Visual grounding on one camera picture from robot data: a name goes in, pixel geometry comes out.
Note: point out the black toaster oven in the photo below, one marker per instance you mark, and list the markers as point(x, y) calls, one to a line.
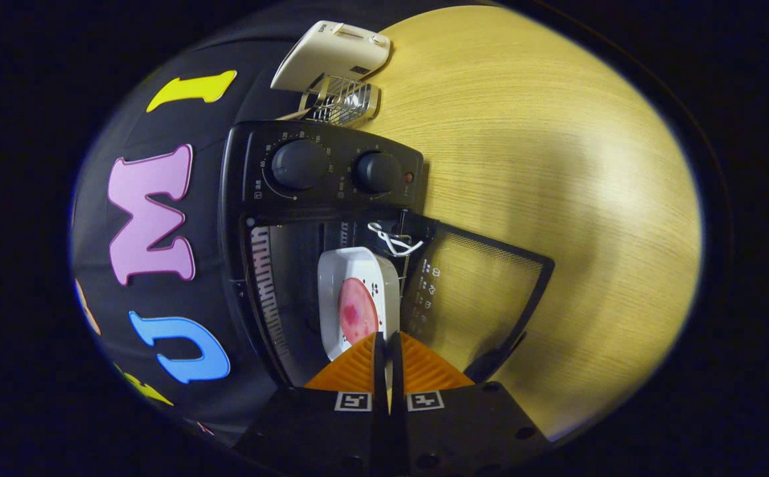
point(331, 192)

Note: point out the white bread toaster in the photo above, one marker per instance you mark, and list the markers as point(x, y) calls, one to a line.
point(331, 56)

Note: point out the thin wooden stick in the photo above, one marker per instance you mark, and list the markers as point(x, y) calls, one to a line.
point(291, 114)

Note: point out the pink ham slice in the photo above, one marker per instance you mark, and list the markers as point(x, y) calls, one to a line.
point(356, 311)

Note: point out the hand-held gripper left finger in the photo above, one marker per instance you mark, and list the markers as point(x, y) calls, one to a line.
point(379, 371)

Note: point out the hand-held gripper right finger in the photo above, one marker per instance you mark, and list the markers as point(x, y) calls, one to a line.
point(397, 377)

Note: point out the clear mesh holder cup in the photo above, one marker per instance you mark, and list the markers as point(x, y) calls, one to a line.
point(341, 99)

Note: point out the white square plate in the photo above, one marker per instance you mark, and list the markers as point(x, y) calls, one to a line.
point(358, 262)

